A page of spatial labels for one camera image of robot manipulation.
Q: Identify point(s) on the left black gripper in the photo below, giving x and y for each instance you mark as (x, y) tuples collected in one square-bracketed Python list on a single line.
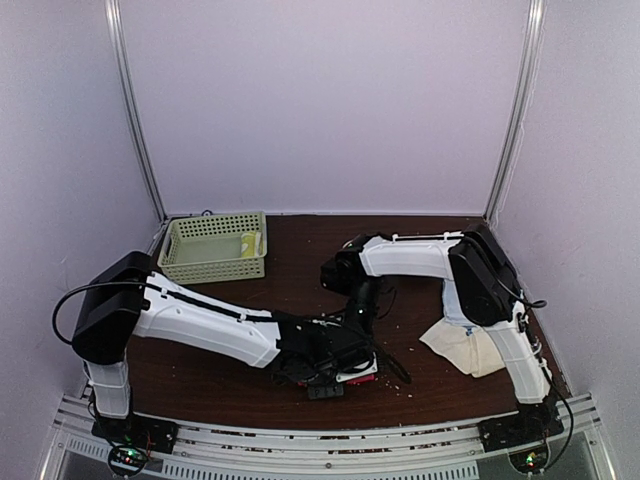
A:
[(315, 392)]

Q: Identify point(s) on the green lemon pattern towel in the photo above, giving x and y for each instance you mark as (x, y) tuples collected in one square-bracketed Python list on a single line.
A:
[(251, 244)]

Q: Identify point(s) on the pink towel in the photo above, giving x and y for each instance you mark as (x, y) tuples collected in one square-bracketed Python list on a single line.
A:
[(360, 381)]

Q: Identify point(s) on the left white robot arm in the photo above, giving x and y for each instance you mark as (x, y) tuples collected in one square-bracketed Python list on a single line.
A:
[(131, 299)]

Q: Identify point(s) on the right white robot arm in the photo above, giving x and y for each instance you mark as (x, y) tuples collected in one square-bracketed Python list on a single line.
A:
[(485, 325)]

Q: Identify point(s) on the light blue towel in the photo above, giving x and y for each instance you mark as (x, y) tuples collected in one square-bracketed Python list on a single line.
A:
[(452, 311)]

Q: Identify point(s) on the cream white towel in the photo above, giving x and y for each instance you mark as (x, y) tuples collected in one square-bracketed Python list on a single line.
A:
[(468, 349)]

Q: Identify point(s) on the green perforated plastic basket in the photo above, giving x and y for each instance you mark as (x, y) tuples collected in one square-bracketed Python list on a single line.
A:
[(206, 249)]

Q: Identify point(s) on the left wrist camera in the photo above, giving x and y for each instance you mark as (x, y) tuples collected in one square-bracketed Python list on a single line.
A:
[(369, 366)]

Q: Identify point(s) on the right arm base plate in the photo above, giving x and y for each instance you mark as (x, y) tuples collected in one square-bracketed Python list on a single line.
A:
[(524, 439)]

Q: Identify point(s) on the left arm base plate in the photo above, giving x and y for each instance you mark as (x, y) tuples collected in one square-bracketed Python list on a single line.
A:
[(133, 441)]

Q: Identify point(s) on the right aluminium frame post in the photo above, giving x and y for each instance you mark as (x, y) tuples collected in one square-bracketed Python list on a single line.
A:
[(522, 96)]

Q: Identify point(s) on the aluminium frame post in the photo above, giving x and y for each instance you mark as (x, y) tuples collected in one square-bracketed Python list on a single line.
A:
[(118, 41), (522, 96)]

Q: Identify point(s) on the left aluminium frame post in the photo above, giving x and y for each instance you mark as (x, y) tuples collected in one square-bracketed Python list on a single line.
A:
[(118, 41)]

